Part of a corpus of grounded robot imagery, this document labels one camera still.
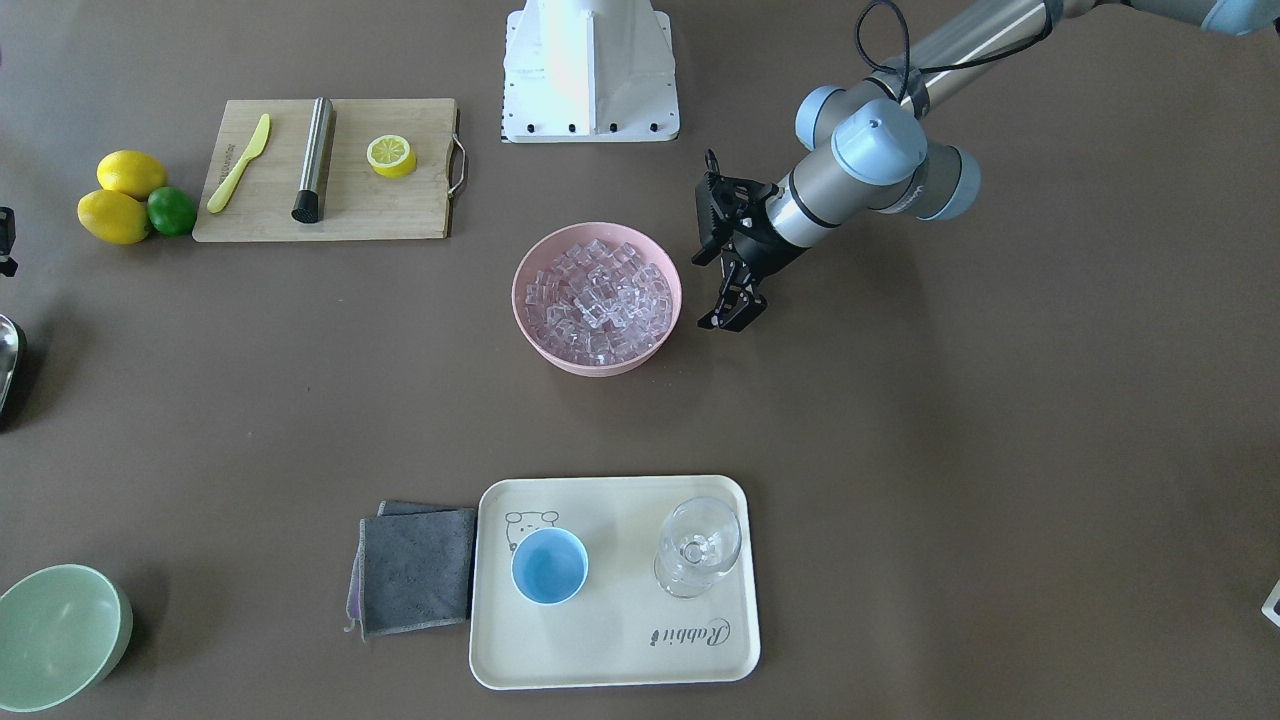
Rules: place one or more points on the stainless steel ice scoop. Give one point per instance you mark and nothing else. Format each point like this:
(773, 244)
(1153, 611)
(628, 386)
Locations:
(13, 348)

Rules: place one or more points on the green lime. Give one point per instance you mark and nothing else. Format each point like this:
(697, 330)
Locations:
(171, 211)

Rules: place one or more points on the pile of clear ice cubes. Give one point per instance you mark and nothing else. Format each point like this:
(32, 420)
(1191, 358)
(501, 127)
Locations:
(596, 304)

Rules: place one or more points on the black frame box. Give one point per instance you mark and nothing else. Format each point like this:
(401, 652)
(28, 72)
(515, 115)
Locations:
(8, 236)

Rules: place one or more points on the clear wine glass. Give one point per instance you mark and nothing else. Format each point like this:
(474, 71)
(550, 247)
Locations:
(699, 544)

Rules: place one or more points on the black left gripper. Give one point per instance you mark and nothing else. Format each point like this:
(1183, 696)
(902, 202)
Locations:
(768, 244)

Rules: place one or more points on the half lemon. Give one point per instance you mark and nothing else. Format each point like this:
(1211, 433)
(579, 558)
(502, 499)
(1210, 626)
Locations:
(391, 156)

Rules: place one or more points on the steel muddler black tip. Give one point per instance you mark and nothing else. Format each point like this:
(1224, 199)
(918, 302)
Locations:
(309, 201)

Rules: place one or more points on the bamboo cutting board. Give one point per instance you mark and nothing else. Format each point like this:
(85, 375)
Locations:
(358, 203)

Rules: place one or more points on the pink bowl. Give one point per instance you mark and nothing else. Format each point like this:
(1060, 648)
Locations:
(558, 241)

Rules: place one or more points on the yellow plastic knife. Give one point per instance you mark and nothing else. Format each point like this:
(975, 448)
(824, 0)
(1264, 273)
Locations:
(225, 191)

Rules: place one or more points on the yellow lemon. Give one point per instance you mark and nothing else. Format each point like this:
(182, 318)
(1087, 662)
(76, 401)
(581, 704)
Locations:
(132, 172)
(114, 217)

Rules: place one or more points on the yellow lemon upper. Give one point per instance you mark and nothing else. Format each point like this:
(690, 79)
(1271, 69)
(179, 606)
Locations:
(132, 172)

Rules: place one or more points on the yellow lemon lower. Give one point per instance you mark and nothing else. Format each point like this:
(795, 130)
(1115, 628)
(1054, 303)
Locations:
(114, 217)

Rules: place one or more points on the light blue cup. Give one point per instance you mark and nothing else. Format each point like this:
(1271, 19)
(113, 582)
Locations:
(551, 566)

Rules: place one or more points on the grey folded cloth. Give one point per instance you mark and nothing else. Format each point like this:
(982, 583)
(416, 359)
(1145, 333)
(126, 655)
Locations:
(413, 568)

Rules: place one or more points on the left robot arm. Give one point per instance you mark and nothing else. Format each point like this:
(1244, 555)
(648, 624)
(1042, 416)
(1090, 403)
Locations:
(866, 149)

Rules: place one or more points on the cream rabbit serving tray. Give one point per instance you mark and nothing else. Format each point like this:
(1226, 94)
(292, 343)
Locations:
(621, 628)

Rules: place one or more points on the green bowl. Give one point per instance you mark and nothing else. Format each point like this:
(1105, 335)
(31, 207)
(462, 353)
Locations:
(63, 629)

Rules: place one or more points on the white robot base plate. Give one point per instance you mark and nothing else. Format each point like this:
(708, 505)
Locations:
(589, 72)

